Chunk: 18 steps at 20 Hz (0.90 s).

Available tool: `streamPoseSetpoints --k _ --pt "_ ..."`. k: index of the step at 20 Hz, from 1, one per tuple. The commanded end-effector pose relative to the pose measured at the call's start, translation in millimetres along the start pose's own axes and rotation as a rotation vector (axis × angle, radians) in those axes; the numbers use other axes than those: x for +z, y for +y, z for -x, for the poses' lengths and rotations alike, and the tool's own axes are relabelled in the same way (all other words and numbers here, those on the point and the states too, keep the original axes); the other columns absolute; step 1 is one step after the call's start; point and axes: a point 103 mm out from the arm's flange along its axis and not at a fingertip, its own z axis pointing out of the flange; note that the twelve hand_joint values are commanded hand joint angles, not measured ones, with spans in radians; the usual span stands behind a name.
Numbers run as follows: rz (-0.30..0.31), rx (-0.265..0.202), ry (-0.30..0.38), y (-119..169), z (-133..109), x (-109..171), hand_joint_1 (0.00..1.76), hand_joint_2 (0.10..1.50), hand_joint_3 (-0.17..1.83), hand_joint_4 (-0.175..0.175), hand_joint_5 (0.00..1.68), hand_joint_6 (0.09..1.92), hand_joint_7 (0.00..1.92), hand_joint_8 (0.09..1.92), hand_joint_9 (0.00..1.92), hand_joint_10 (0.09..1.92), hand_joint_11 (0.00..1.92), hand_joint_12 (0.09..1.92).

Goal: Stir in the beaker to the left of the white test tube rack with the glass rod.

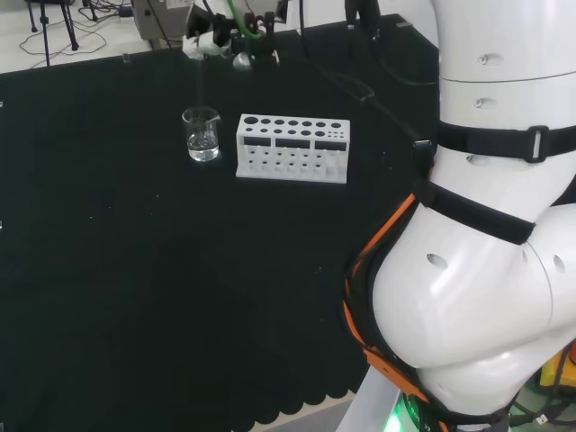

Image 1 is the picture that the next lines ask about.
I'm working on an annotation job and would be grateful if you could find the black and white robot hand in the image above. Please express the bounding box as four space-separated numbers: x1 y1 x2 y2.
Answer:
182 0 289 72

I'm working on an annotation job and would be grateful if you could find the clear glass rod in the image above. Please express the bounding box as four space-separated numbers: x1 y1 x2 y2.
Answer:
195 52 208 136

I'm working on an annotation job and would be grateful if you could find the white test tube rack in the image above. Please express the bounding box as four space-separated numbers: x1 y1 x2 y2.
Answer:
235 112 351 185

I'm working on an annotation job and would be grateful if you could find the clear glass beaker with water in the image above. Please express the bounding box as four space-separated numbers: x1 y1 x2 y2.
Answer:
181 105 221 163

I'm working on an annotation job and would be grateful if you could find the grey equipment box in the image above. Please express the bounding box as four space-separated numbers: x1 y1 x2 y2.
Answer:
132 0 195 42

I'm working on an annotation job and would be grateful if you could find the black tripod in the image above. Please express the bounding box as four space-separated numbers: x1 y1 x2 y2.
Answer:
24 0 81 68

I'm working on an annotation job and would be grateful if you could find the black bench cloth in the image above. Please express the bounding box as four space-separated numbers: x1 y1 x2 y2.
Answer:
0 13 445 432

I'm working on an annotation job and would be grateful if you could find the yellow stop button box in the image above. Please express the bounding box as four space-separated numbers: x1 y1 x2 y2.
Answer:
538 341 576 389

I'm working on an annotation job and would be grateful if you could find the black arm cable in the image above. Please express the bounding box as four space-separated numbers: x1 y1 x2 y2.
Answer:
297 0 434 152

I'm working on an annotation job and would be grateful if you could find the thin floor cable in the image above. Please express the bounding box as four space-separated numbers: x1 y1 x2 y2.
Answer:
18 24 109 58

